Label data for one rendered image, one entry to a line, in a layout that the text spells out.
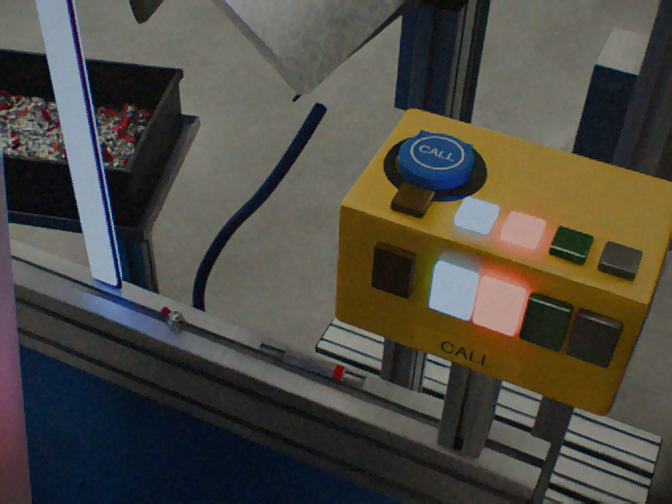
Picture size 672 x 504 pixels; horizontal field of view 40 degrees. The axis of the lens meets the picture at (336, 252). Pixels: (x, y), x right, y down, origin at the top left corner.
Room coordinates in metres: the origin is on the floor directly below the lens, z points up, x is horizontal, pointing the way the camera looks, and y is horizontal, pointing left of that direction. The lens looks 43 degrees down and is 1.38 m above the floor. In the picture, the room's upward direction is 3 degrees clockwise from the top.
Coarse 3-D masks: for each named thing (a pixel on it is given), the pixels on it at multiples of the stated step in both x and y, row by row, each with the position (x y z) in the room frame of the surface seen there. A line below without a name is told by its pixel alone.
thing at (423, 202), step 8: (408, 184) 0.37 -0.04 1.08; (400, 192) 0.37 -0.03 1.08; (408, 192) 0.37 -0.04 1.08; (416, 192) 0.37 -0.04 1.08; (424, 192) 0.37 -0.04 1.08; (432, 192) 0.37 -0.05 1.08; (392, 200) 0.36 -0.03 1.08; (400, 200) 0.36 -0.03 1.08; (408, 200) 0.36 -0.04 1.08; (416, 200) 0.36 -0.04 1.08; (424, 200) 0.36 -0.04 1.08; (432, 200) 0.36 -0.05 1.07; (392, 208) 0.36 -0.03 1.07; (400, 208) 0.36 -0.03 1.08; (408, 208) 0.36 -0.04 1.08; (416, 208) 0.35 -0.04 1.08; (424, 208) 0.35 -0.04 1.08; (416, 216) 0.35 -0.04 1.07
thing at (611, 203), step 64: (448, 128) 0.43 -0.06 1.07; (384, 192) 0.37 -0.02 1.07; (448, 192) 0.37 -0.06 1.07; (512, 192) 0.38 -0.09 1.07; (576, 192) 0.38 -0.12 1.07; (640, 192) 0.38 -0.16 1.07; (448, 256) 0.34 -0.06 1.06; (512, 256) 0.33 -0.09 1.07; (384, 320) 0.35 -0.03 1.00; (448, 320) 0.34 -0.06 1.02; (640, 320) 0.30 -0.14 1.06; (512, 384) 0.32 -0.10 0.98; (576, 384) 0.31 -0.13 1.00
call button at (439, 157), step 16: (416, 144) 0.40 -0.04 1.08; (432, 144) 0.40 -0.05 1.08; (448, 144) 0.40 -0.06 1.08; (464, 144) 0.40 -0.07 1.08; (400, 160) 0.39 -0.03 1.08; (416, 160) 0.39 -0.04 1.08; (432, 160) 0.39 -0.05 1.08; (448, 160) 0.39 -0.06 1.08; (464, 160) 0.39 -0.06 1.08; (416, 176) 0.38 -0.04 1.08; (432, 176) 0.38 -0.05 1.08; (448, 176) 0.38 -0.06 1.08; (464, 176) 0.38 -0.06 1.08
